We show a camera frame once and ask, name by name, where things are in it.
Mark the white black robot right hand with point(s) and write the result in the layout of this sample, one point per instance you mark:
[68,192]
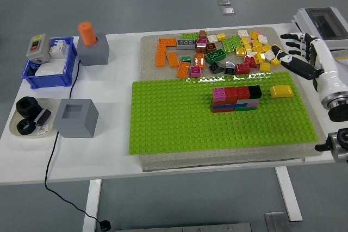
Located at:
[326,63]

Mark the yellow curved toy brick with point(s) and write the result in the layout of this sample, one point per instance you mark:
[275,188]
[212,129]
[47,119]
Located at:
[281,92]

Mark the yellow square toy brick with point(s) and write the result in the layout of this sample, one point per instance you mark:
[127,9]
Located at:
[221,36]
[253,35]
[256,43]
[240,51]
[264,66]
[259,57]
[275,63]
[267,47]
[258,49]
[247,46]
[275,45]

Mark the white square toy brick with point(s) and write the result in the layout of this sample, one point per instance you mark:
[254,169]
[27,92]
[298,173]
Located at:
[251,53]
[262,39]
[269,55]
[212,38]
[242,33]

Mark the pink flat toy brick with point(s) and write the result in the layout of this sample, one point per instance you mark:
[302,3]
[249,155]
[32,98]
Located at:
[253,104]

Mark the green flat toy brick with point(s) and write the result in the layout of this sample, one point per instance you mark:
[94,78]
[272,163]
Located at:
[246,108]

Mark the grey flat toy brick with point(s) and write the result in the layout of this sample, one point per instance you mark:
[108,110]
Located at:
[241,101]

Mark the lime long toy brick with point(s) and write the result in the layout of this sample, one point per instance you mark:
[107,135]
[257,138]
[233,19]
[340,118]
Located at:
[189,36]
[236,41]
[227,45]

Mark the blue short toy brick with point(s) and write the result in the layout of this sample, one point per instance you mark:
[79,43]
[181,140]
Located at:
[241,105]

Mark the black silver sloped toy brick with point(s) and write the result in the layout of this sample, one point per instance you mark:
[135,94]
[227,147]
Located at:
[229,67]

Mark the dark green long toy brick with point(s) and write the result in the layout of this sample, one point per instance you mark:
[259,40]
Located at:
[215,56]

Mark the pink square toy brick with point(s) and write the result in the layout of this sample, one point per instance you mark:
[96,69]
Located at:
[219,93]

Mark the blue long toy brick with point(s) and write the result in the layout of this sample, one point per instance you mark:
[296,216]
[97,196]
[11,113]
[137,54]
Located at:
[223,106]

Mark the red-orange long toy brick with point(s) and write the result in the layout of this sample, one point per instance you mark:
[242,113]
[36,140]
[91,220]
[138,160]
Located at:
[223,110]

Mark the dark red long toy brick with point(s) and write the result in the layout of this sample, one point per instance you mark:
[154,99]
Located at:
[218,101]

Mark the dark red square toy brick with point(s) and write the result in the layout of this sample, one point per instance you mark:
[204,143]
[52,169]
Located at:
[211,47]

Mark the brown square toy brick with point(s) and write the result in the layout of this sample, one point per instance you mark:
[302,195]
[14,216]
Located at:
[201,49]
[203,34]

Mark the magenta square toy brick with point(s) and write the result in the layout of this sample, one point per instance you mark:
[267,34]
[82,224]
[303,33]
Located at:
[201,42]
[195,71]

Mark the orange long toy brick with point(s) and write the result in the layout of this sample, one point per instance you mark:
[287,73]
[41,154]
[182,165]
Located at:
[160,56]
[199,60]
[173,59]
[183,69]
[167,41]

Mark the small dark green toy brick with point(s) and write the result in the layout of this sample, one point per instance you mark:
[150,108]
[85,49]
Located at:
[186,58]

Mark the grey long toy brick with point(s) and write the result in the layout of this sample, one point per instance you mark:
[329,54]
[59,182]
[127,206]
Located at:
[186,44]

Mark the green studded baseplate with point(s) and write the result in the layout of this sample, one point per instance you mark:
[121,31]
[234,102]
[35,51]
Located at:
[176,120]

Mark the metal floor socket plate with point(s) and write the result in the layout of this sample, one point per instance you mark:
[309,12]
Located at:
[227,11]
[224,1]

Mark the white table leg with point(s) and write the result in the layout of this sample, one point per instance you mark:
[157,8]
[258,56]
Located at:
[92,202]
[289,196]

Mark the small grey metal plate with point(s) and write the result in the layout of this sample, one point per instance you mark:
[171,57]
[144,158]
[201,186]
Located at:
[276,222]

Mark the grey-brown foam mat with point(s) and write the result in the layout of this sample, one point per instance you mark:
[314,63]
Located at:
[146,66]

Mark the long grey metal base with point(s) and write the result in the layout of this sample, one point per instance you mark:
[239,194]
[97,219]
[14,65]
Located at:
[182,228]

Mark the grey block with round hole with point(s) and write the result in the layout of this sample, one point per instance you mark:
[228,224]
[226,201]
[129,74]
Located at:
[93,54]

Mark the orange cylinder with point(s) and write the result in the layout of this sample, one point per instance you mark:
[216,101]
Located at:
[87,33]

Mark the grey cube with square hole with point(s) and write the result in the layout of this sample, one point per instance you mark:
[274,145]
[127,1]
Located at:
[73,127]

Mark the white circuit breaker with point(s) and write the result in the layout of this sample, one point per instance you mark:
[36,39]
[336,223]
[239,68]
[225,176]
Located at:
[57,48]

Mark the black plug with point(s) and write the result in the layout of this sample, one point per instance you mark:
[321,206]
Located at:
[105,225]

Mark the beige tray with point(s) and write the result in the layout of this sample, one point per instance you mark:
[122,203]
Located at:
[51,104]

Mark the blue plastic bin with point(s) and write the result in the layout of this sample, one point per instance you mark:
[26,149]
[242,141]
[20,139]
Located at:
[49,81]

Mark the dark brown roller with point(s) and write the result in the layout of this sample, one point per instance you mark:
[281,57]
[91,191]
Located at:
[43,116]

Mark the white warning tag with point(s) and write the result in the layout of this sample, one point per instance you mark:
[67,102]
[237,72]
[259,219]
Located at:
[42,130]

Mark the large black hex nut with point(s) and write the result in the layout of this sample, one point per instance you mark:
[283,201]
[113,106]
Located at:
[27,105]

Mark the small black hex nut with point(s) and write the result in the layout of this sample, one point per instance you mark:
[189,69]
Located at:
[21,127]

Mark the white electrical enclosure box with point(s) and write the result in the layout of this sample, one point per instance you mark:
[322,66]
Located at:
[300,16]

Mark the white wall switch plate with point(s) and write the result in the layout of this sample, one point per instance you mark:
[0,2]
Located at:
[50,69]

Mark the grey push-button switch box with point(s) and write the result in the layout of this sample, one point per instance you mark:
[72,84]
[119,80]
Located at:
[38,47]

